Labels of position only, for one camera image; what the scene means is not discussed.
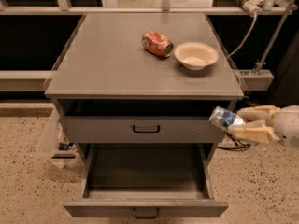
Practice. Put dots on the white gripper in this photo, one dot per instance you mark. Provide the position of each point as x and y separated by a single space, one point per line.
288 125

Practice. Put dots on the crushed orange soda can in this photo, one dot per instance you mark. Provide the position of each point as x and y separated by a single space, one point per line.
157 44

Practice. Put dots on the open grey middle drawer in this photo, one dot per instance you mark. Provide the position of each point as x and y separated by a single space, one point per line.
147 181

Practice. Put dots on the grey drawer cabinet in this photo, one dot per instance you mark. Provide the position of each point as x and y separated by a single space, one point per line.
106 71

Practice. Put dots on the white paper bowl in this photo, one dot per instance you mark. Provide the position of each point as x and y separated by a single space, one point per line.
195 56

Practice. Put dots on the metal diagonal pole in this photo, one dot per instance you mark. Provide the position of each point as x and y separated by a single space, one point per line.
269 5

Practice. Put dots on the white power strip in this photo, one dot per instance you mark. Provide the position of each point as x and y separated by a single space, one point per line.
250 6

